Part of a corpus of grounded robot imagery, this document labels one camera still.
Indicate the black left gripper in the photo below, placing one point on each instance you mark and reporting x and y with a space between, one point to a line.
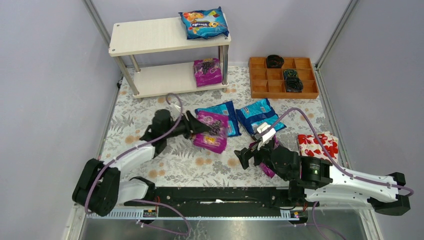
191 123

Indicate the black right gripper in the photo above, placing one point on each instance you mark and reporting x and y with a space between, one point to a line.
251 156

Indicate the purple candy bag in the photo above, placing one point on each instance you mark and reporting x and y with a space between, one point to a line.
207 72
265 168
215 139

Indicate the purple candy bag bottom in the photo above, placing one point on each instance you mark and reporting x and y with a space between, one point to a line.
215 139

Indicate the blue fruit candy bag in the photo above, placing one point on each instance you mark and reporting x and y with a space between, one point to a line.
204 24

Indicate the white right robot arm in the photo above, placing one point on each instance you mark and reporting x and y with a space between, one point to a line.
311 179

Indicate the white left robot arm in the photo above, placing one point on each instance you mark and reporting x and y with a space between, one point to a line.
100 188

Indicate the blue candy bag left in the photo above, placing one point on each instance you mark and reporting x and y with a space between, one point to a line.
227 109

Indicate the blue candy bag right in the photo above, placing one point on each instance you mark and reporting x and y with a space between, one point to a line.
253 115

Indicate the white two-tier shelf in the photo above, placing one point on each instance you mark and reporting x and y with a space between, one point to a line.
163 35

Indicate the red floral cloth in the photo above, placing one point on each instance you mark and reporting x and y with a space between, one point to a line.
326 146

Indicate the floral table mat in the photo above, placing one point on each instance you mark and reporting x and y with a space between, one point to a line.
182 164

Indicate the wooden compartment tray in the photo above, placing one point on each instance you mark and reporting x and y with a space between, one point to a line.
270 83

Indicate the black coiled belt bottom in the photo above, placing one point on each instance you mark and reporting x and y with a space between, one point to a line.
293 84

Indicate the black coiled belt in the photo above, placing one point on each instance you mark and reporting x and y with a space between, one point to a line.
274 61
293 84

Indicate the dark coiled belt middle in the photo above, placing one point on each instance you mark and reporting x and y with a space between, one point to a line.
290 73

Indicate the black coiled belt top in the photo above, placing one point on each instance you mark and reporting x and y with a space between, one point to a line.
274 61

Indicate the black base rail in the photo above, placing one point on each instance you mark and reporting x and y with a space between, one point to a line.
222 202

